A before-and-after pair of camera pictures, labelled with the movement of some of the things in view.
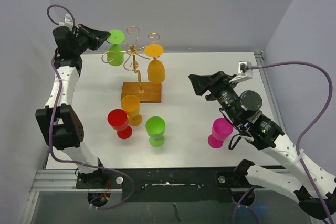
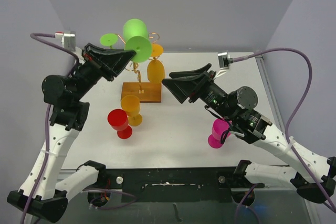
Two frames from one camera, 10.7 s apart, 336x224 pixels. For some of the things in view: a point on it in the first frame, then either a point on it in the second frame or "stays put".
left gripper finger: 102,36 -> 111,63
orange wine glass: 156,69 stays put
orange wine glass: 130,104 stays put
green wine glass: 155,127 -> 136,39
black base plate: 198,184 stays put
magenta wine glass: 221,129 stays put
